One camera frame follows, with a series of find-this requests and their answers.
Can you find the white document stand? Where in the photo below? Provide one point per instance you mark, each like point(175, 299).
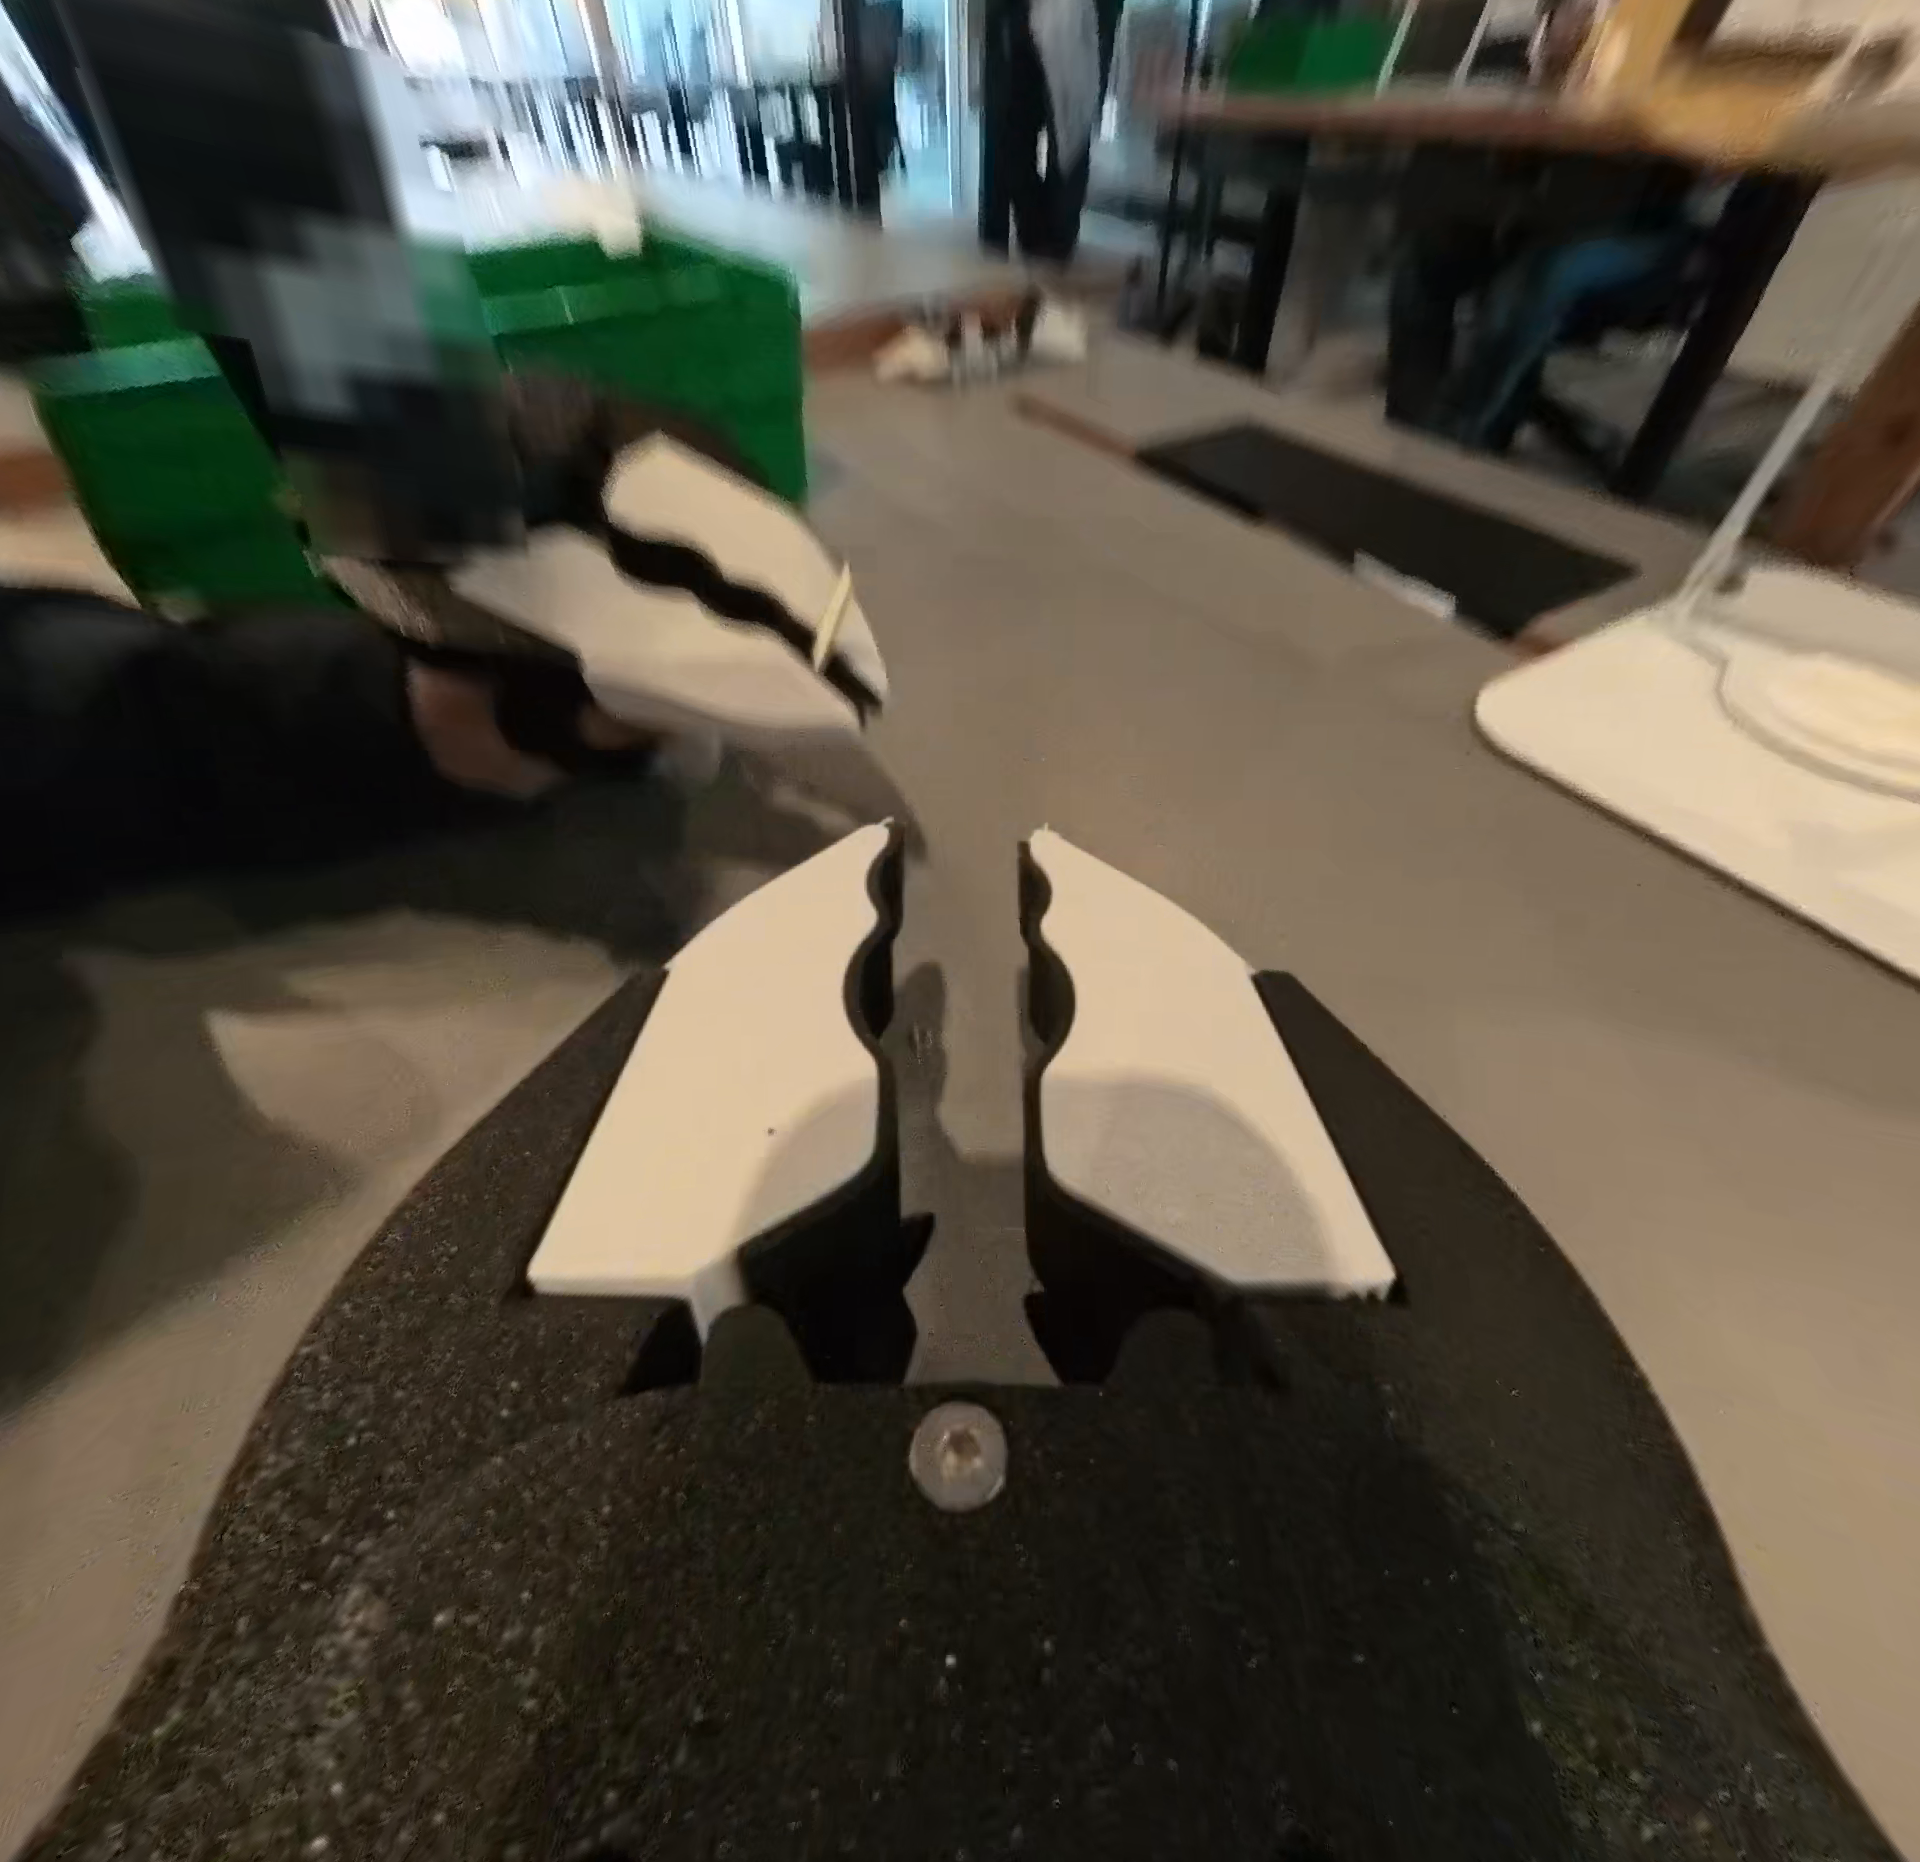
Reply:
point(1620, 753)

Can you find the white and dark object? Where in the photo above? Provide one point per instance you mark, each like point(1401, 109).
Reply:
point(910, 352)

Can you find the grey desk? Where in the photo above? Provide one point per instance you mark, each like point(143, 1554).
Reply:
point(1200, 780)

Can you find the wooden top table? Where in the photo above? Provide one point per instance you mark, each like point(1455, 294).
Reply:
point(1351, 118)

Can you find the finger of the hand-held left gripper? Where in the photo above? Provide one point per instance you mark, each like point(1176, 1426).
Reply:
point(737, 519)
point(659, 645)

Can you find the person's left hand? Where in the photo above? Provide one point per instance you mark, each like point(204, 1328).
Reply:
point(465, 737)

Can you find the long metal screw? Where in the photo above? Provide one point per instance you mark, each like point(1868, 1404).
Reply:
point(833, 622)

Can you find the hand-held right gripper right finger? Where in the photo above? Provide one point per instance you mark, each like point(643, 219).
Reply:
point(1186, 1095)

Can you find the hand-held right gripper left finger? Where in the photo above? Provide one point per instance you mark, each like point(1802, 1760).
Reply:
point(721, 1083)

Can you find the person's left forearm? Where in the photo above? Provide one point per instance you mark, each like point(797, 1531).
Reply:
point(194, 737)

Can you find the green plastic bin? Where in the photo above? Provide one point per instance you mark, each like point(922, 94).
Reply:
point(673, 361)
point(1303, 49)

